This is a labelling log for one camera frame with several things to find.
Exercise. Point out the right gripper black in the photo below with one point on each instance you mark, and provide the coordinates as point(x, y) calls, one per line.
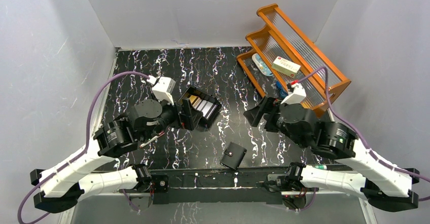
point(269, 105)

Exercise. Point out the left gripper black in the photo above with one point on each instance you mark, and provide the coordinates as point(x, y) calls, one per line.
point(185, 114)

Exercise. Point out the black box of cards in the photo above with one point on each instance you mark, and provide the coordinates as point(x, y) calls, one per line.
point(197, 109)

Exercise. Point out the black card holder wallet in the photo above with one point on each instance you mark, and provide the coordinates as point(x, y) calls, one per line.
point(233, 156)

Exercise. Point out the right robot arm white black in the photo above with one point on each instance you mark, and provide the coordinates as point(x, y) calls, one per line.
point(383, 187)

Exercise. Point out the pink pen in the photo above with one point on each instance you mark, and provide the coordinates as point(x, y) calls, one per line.
point(151, 140)

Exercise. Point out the blue small object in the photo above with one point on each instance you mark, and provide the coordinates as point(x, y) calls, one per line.
point(282, 92)

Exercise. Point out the cream cardboard box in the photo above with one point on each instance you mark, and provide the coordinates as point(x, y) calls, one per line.
point(285, 66)

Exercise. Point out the white blue oval package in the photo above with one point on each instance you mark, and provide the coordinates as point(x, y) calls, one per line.
point(261, 65)

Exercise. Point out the orange wooden shelf rack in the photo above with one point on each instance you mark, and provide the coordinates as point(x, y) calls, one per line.
point(281, 37)

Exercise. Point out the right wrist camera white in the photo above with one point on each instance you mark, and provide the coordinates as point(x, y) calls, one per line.
point(296, 93)

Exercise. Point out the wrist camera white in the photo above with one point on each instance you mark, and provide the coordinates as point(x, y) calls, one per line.
point(162, 88)
point(296, 93)

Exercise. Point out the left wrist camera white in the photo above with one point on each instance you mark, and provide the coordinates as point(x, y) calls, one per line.
point(162, 88)

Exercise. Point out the black aluminium base frame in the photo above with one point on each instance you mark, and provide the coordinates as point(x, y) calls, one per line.
point(192, 185)

